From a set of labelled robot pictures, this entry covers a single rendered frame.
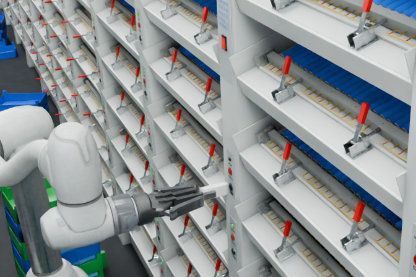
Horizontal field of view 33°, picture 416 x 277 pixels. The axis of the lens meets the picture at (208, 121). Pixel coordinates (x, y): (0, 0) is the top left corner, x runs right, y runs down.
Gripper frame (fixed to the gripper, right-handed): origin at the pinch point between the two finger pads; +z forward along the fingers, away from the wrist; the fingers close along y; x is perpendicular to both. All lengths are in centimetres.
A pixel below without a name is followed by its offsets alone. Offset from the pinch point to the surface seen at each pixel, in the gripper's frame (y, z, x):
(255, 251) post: 4.7, 8.4, -17.2
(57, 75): -275, 6, -61
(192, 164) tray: -29.1, 5.0, -7.5
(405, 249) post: 66, 5, 23
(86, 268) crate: -98, -19, -81
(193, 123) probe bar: -45.2, 11.8, -2.6
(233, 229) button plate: 0.4, 4.6, -12.1
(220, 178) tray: -16.0, 8.1, -6.4
